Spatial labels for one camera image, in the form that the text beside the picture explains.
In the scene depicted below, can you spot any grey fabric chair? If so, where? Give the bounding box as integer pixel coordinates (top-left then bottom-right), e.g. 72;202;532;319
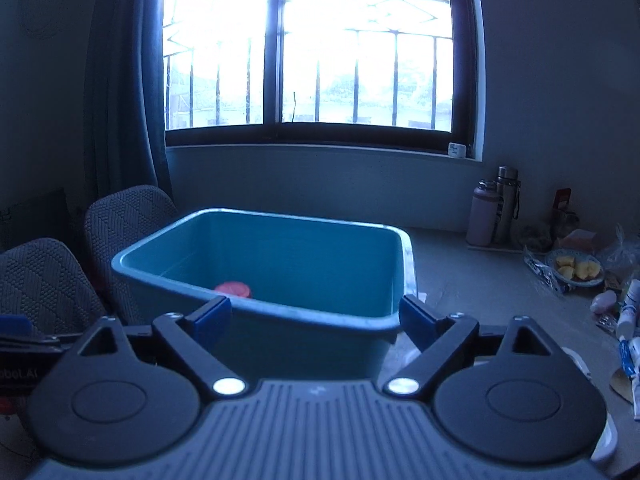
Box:
0;238;108;336
84;185;180;326

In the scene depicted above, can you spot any patterned plate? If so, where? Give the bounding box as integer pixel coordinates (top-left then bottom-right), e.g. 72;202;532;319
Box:
545;249;606;288

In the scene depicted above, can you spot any pink small object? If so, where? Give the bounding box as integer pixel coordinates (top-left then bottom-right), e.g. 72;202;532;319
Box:
590;291;621;315

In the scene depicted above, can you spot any red round lid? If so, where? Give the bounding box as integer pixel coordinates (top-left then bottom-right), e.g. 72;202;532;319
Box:
214;281;252;300

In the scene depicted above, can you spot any blue white plastic packet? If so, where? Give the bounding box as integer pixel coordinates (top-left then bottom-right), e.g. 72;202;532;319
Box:
522;246;571;295

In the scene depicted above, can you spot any pink water bottle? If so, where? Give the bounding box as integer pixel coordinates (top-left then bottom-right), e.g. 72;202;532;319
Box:
466;180;502;247

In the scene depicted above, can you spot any pink box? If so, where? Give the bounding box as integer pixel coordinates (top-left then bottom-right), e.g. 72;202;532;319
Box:
565;229;601;253

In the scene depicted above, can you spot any steel thermos bottle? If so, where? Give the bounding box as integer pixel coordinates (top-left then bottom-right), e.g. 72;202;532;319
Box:
492;165;522;246

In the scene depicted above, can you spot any teal plastic basin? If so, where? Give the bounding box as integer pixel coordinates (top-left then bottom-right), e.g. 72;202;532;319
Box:
111;207;417;381

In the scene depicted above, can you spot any grey desktop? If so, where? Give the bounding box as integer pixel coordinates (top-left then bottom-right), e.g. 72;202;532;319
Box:
380;225;640;480

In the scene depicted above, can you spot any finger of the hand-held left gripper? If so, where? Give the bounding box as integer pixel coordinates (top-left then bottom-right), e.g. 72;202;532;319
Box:
0;314;65;353

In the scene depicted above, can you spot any barred window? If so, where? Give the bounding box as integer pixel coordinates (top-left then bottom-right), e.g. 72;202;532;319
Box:
162;0;483;161

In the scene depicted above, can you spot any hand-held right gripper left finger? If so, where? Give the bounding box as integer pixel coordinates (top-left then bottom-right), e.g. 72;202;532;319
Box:
65;296;247;401

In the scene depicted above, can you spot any clear plastic bag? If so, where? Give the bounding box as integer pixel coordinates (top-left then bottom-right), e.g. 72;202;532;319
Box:
600;225;640;281

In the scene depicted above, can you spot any blue white tube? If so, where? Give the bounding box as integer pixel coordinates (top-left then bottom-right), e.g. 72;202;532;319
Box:
619;337;640;381

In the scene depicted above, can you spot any brown paper piece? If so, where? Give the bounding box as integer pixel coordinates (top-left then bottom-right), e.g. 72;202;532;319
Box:
609;367;636;403

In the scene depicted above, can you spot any white plastic object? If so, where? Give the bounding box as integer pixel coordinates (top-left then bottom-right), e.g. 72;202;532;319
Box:
565;347;618;466

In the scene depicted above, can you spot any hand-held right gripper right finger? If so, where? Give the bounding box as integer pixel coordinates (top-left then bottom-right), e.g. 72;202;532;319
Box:
384;295;571;402

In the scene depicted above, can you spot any dark blue curtain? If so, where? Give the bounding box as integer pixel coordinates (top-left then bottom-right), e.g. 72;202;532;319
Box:
82;0;173;221

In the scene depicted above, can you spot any dark crumpled bag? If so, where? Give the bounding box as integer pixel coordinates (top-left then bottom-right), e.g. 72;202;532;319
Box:
515;220;556;253

